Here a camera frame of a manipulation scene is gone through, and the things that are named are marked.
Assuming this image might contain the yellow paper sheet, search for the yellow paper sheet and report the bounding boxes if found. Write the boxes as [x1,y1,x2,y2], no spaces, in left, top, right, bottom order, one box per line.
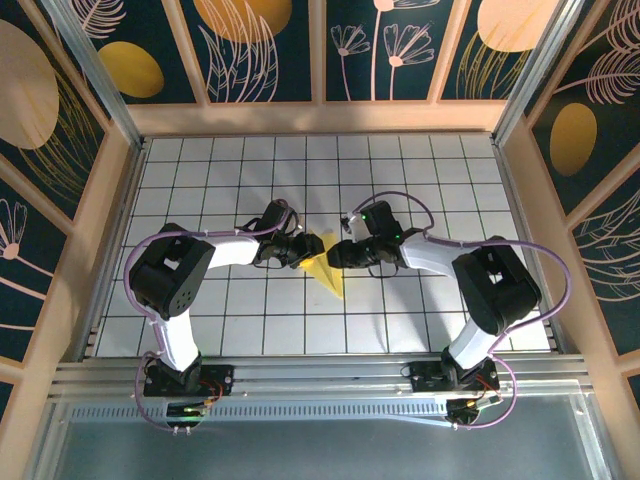
[298,229,346,301]

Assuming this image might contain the white grid mat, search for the white grid mat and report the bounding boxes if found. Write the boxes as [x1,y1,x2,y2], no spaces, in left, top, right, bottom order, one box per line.
[94,135,554,357]

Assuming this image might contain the black connector board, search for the black connector board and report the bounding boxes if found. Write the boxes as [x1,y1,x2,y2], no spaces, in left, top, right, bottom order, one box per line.
[166,398,209,420]

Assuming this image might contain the grey metal tray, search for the grey metal tray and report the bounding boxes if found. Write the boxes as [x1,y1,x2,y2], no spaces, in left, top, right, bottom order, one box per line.
[29,379,614,480]

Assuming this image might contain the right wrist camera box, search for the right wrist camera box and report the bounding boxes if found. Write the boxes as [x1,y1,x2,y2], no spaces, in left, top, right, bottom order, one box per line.
[341,212,374,242]

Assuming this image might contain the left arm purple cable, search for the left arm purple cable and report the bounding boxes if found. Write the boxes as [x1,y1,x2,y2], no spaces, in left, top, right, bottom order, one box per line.
[122,197,301,434]

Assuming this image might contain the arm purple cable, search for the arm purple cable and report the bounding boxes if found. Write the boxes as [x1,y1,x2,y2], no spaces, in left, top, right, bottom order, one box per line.
[349,191,573,431]
[122,197,301,434]

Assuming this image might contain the aluminium frame rail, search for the aluminium frame rail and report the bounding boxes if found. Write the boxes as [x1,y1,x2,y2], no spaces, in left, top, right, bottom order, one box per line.
[48,353,594,399]

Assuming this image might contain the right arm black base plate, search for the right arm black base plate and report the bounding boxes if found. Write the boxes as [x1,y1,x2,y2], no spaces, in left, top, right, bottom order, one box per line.
[409,360,500,394]

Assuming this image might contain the aluminium side rail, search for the aluminium side rail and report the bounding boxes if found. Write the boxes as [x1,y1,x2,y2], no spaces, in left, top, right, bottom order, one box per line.
[489,134,571,356]
[74,137,150,361]

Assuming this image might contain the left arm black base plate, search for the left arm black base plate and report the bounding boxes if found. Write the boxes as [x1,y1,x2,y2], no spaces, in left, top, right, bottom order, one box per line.
[143,364,235,399]

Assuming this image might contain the slotted grey cable duct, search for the slotted grey cable duct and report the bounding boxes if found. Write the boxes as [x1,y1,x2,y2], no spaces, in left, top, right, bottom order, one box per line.
[69,403,451,421]

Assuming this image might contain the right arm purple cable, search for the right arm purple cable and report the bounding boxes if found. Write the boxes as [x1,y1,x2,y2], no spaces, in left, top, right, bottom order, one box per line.
[349,191,573,431]

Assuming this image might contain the aluminium corner post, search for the aluminium corner post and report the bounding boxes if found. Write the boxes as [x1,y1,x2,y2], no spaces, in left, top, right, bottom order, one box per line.
[39,0,146,146]
[492,0,584,145]

